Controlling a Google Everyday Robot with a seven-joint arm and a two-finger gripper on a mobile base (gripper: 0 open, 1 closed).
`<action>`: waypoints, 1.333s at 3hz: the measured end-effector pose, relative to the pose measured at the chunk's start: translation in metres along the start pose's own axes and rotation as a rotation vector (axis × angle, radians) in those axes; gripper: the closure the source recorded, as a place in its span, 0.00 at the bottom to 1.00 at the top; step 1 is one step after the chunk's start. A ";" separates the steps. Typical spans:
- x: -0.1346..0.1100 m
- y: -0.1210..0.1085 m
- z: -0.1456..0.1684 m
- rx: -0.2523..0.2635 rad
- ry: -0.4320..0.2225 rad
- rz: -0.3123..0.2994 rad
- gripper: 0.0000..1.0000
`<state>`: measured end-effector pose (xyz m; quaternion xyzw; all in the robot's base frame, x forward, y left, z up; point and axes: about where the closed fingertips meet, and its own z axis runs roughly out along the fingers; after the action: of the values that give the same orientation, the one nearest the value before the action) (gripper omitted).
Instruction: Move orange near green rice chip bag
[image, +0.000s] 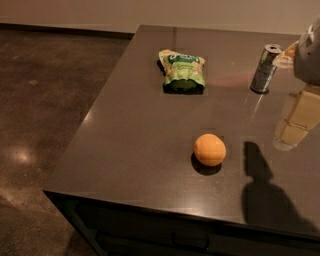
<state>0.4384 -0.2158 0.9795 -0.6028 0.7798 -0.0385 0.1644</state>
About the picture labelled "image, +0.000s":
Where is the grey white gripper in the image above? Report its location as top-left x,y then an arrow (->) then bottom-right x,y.
272,17 -> 320,151

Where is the silver drink can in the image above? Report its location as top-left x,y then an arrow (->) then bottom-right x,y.
250,44 -> 282,94

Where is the green rice chip bag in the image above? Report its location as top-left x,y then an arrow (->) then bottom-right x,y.
158,49 -> 206,94

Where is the dark cabinet drawer front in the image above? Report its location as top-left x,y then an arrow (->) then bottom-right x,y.
45,191 -> 320,256

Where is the orange fruit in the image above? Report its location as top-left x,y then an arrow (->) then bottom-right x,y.
194,134 -> 226,167

